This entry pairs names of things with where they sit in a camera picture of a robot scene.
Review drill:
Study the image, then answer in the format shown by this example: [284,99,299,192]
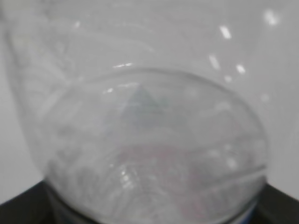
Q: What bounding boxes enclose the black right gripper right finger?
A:
[252,185,299,224]

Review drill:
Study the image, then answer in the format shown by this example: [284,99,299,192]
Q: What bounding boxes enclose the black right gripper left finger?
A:
[0,182,56,224]

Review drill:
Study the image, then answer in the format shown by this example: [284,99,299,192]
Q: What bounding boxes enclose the clear plastic water bottle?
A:
[0,0,299,224]

